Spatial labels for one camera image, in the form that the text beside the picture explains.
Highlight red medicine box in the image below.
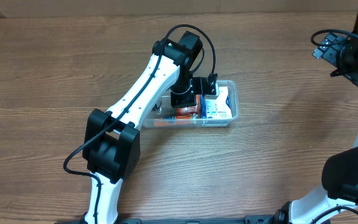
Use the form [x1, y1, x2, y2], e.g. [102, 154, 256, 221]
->
[177, 95, 201, 116]

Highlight orange tablet tube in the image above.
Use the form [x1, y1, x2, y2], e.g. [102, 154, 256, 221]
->
[154, 113, 197, 127]

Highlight blue medicine box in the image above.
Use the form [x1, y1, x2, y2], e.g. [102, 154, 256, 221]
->
[201, 98, 232, 127]

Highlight white medicine box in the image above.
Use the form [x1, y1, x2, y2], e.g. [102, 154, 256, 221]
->
[202, 86, 232, 119]

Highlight dark bottle white cap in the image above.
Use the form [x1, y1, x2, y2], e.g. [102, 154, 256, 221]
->
[152, 100, 163, 114]

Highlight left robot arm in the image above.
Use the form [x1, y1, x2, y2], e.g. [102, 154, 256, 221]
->
[80, 31, 217, 223]

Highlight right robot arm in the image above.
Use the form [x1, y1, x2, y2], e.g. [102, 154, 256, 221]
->
[244, 12, 358, 224]

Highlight clear plastic container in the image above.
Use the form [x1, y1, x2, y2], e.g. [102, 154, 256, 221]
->
[142, 80, 239, 128]

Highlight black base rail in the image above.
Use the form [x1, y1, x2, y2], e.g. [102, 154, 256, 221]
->
[54, 214, 331, 224]

